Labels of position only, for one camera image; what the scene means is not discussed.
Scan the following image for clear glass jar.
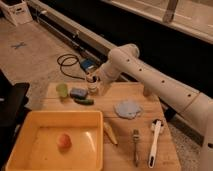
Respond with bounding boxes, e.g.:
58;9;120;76
86;81;98;94

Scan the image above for metal fork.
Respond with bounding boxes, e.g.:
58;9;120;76
133;129;139;167

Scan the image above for yellow banana-like corn piece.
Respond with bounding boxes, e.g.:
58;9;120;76
104;122;118;145

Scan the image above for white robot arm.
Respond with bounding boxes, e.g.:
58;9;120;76
92;44;213;171

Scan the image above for brown pepper shaker cup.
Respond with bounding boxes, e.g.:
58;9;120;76
143;87;153;97

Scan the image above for yellow plastic bin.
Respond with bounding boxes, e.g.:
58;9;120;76
5;111;103;171

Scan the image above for cream gripper fingers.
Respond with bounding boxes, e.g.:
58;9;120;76
86;74;98;83

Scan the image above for black cable coil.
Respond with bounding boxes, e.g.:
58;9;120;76
56;53;88;81

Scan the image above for blue power device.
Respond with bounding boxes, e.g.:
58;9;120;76
80;59;95;71

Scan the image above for green plastic cup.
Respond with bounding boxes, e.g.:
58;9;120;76
56;83;68;98

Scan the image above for blue crumpled cloth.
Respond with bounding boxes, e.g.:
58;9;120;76
114;100;143;120

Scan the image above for orange peach fruit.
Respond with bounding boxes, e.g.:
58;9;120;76
57;134;72;150

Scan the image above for black chair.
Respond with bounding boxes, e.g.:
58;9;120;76
0;69;30;169

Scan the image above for white cardboard box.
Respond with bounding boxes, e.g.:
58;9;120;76
0;0;32;26

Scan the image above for green pepper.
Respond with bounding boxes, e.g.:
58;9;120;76
74;98;94;105

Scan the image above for blue sponge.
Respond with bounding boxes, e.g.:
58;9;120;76
70;88;88;99

